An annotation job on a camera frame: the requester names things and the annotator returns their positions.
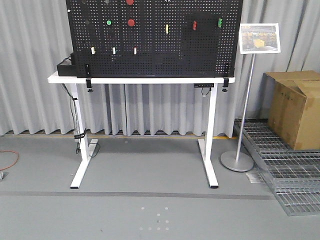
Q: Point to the green toggle switch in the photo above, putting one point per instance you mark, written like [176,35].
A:
[220,22]

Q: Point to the desk control panel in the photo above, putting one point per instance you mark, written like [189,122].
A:
[203,85]

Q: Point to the lower red mushroom button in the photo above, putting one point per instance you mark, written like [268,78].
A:
[131,22]

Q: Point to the grey curtain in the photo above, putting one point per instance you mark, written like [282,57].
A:
[35,37]

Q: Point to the metal floor grating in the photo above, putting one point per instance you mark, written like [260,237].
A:
[293,176]

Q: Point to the black table clamp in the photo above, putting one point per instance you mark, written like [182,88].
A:
[88,78]
[225,78]

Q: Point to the upper red mushroom button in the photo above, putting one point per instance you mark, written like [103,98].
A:
[130,2]

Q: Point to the yellow toggle switch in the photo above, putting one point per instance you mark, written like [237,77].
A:
[166,29]

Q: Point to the red toggle switch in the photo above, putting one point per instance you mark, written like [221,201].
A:
[194,26]

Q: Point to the right black table clamp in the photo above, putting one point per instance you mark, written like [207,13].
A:
[225,78]

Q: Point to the left black table clamp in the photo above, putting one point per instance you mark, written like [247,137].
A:
[88,78]

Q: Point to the red mushroom button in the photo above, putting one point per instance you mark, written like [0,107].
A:
[130,2]
[131,22]

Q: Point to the white standing desk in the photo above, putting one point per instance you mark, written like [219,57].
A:
[86,150]

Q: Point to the black perforated pegboard panel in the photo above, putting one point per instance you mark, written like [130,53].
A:
[183,52]

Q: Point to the black equipment box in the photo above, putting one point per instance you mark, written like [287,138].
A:
[68,67]

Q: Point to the silver sign stand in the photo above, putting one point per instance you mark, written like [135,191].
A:
[254,38]

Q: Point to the cardboard box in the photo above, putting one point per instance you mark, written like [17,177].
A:
[294,114]

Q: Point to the white yellow rocker switch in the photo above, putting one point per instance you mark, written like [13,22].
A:
[93,50]

